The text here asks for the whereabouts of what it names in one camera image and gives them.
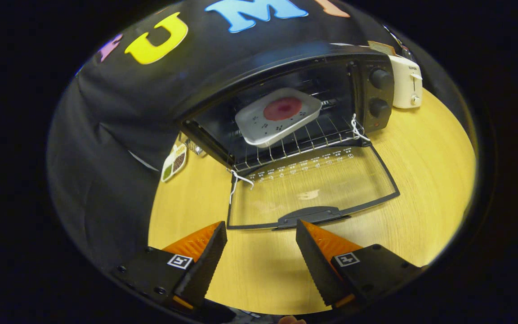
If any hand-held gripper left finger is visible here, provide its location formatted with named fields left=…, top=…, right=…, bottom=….
left=112, top=220, right=228, bottom=311

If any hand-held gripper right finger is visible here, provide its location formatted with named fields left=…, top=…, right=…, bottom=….
left=295, top=219, right=426, bottom=311

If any white square plate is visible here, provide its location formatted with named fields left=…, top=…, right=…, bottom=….
left=235, top=87, right=323, bottom=149

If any pink round ham slice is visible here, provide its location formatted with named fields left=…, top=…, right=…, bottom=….
left=263, top=97, right=303, bottom=122

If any black toaster oven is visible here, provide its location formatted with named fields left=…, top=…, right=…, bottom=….
left=178, top=43, right=401, bottom=231

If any white pop-up toaster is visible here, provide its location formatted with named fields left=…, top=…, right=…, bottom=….
left=388, top=54, right=423, bottom=109

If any white divided bean dish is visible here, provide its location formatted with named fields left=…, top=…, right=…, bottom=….
left=161, top=143, right=188, bottom=183

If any brown bread slice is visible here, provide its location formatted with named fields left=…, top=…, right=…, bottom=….
left=368, top=40, right=397, bottom=56

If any white cord tie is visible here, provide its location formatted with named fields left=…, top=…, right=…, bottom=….
left=228, top=169, right=255, bottom=205
left=350, top=113, right=371, bottom=142

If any metal wire basket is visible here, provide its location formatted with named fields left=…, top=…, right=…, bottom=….
left=183, top=137, right=205, bottom=157

